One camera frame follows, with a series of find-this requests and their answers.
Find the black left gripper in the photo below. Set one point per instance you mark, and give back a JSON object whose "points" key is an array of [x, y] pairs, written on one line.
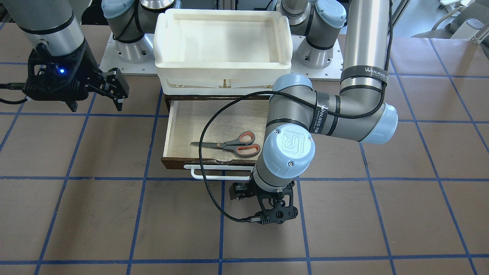
{"points": [[237, 191]]}

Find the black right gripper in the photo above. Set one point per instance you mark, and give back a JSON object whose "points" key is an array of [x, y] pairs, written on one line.
{"points": [[85, 63]]}

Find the grey orange scissors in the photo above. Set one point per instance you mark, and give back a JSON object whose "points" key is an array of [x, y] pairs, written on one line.
{"points": [[244, 146]]}

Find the wooden drawer with white handle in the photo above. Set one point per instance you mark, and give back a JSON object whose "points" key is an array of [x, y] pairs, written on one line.
{"points": [[190, 121]]}

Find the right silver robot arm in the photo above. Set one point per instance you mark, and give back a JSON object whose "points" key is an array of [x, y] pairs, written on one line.
{"points": [[55, 22]]}

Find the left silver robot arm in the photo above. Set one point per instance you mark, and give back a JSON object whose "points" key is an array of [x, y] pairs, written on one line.
{"points": [[296, 111]]}

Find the white plastic tray cabinet top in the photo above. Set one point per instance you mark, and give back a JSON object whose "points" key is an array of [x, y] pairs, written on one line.
{"points": [[221, 52]]}

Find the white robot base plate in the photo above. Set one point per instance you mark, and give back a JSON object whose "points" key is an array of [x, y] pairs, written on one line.
{"points": [[138, 59]]}

